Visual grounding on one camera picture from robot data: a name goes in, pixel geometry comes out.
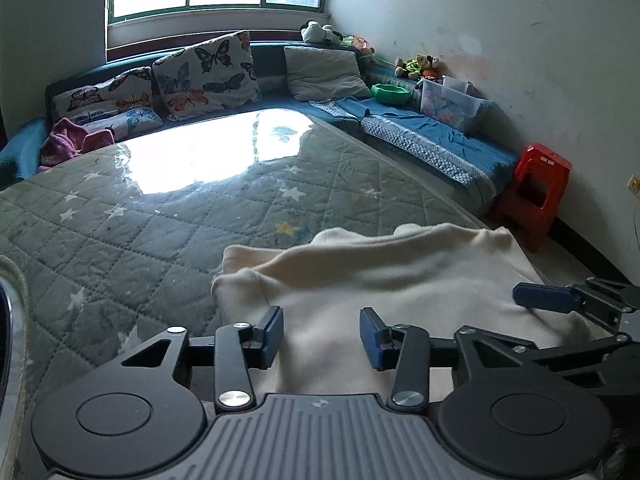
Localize black and white plush toy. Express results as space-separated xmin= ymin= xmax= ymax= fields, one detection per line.
xmin=300 ymin=20 xmax=342 ymax=46

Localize pink cloth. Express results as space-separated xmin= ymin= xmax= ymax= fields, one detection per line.
xmin=39 ymin=118 xmax=117 ymax=172

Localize green and orange toy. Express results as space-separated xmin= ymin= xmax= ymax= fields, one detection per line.
xmin=341 ymin=35 xmax=376 ymax=57

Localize grey plain pillow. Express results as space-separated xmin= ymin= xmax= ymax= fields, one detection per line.
xmin=283 ymin=45 xmax=372 ymax=102

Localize clear plastic storage bin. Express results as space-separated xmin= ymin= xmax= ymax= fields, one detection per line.
xmin=419 ymin=75 xmax=494 ymax=136

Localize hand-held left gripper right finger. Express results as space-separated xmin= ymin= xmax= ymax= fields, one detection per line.
xmin=359 ymin=307 xmax=541 ymax=415

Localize grey quilted star table mat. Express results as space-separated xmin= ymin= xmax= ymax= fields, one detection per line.
xmin=0 ymin=109 xmax=548 ymax=411

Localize large butterfly print pillow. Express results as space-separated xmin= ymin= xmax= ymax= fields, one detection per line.
xmin=151 ymin=30 xmax=262 ymax=122

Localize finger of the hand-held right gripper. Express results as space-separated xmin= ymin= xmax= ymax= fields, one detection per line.
xmin=525 ymin=332 xmax=640 ymax=397
xmin=513 ymin=277 xmax=640 ymax=334

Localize blue sofa blanket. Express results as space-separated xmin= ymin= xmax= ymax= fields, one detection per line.
xmin=309 ymin=94 xmax=520 ymax=207

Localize blue corner sofa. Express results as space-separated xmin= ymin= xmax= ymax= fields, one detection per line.
xmin=0 ymin=40 xmax=373 ymax=186

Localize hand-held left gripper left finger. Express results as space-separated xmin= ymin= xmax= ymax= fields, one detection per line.
xmin=120 ymin=305 xmax=285 ymax=415

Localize green plastic bowl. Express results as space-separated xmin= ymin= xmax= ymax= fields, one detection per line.
xmin=370 ymin=83 xmax=414 ymax=106

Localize cream long-sleeve shirt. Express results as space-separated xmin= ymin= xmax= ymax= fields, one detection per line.
xmin=210 ymin=223 xmax=595 ymax=397

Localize red plastic stool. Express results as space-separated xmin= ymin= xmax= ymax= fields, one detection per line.
xmin=492 ymin=143 xmax=574 ymax=254

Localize brown plush toys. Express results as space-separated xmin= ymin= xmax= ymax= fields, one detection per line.
xmin=394 ymin=54 xmax=442 ymax=82

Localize small butterfly print pillow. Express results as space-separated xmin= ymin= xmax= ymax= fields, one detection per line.
xmin=51 ymin=66 xmax=165 ymax=142

